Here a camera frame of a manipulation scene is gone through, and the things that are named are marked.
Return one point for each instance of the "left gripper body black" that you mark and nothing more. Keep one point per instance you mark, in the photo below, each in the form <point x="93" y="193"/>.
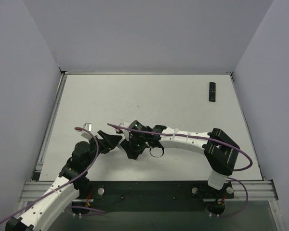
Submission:
<point x="100" y="143"/>

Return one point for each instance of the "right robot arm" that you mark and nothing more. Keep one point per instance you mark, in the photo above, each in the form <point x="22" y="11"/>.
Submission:
<point x="219" y="149"/>

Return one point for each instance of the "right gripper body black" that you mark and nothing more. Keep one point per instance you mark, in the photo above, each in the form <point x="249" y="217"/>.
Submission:
<point x="129" y="147"/>

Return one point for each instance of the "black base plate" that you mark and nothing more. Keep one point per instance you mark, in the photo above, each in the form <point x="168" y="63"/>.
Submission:
<point x="150" y="196"/>

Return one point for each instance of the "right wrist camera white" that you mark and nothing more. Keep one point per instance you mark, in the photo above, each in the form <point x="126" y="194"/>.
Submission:
<point x="124" y="132"/>

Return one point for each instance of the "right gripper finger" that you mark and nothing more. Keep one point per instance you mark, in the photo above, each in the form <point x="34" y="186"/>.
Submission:
<point x="132" y="154"/>
<point x="124" y="145"/>

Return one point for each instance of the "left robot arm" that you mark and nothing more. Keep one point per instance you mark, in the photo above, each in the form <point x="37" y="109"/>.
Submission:
<point x="68" y="185"/>

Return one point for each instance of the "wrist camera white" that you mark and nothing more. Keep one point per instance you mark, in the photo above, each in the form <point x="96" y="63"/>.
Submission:
<point x="86" y="128"/>
<point x="124" y="132"/>

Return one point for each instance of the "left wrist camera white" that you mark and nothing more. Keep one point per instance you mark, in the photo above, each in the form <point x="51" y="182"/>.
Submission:
<point x="86" y="128"/>

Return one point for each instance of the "black remote control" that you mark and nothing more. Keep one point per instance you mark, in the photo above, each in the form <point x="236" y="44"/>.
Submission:
<point x="212" y="92"/>

